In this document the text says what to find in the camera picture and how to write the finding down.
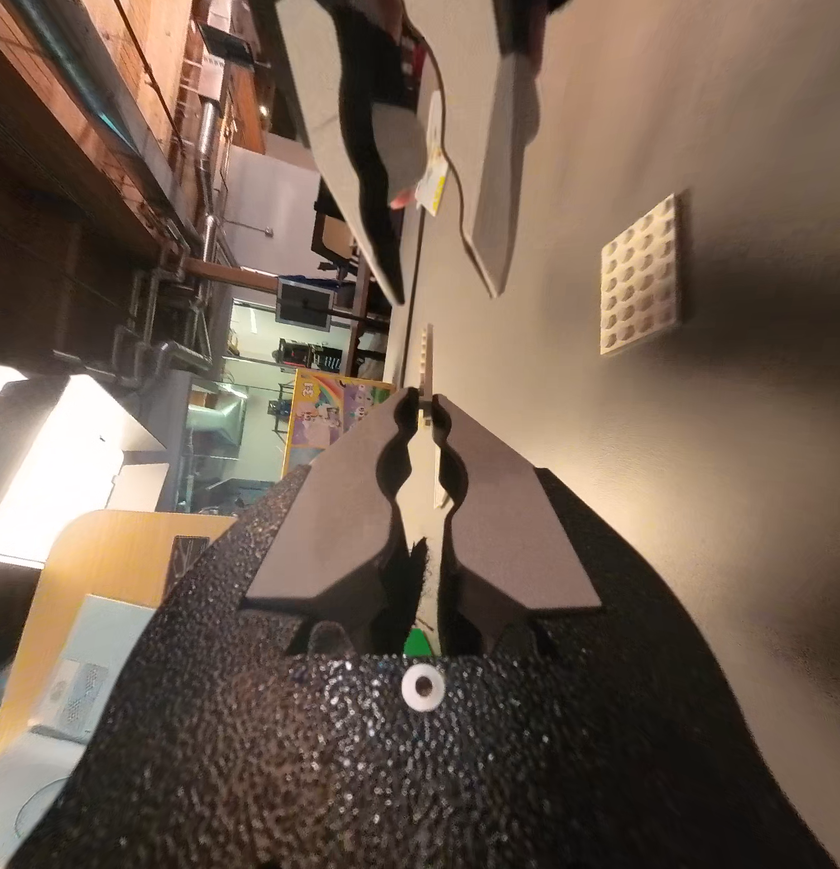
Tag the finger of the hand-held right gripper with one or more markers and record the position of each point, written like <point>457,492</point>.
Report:
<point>508,170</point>
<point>311,88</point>

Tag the person's right hand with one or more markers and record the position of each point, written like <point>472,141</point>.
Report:
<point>403,199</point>

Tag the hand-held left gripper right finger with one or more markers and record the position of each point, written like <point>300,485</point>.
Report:
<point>521,543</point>

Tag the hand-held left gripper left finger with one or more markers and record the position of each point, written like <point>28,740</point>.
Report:
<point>324,536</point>

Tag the cream rectangular lego plate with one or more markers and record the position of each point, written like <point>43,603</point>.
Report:
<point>640,275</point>

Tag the wooden book stand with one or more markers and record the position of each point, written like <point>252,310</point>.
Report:
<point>107,563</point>

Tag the cream half-round lego plate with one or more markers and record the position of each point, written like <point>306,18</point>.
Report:
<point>430,360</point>

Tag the silver ventilation duct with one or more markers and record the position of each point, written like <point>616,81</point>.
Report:
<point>206,156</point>

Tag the bright rectangular light panel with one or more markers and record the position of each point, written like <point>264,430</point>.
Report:
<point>53,461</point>

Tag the white yellow paper sheet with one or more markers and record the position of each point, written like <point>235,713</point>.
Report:
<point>435,163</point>

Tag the colourful lego box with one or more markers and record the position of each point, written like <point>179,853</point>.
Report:
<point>324,421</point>

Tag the small grey monitor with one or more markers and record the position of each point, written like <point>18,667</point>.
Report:
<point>304,302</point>

